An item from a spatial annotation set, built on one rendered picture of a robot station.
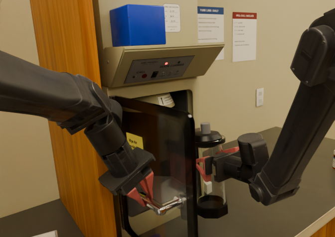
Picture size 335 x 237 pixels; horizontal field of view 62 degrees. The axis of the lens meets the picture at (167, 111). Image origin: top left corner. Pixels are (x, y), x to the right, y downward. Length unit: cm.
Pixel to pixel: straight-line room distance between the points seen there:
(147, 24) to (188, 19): 24
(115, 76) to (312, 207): 80
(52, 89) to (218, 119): 134
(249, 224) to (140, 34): 67
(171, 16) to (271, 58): 121
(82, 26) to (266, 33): 145
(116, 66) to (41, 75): 32
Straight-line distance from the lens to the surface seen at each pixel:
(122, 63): 66
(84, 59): 62
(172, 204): 57
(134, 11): 66
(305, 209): 111
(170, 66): 76
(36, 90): 34
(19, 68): 34
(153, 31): 68
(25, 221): 114
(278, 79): 204
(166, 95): 88
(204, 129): 80
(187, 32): 88
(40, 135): 116
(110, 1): 76
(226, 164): 75
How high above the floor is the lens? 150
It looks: 13 degrees down
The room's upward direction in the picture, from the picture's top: 3 degrees counter-clockwise
